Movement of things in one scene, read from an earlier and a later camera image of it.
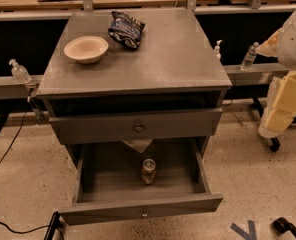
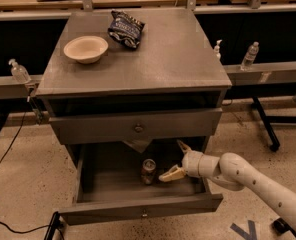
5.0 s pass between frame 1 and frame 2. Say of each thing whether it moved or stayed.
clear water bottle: stayed
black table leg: stayed
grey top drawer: stayed
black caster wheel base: stayed
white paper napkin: stayed
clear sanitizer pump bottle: stayed
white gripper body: moved
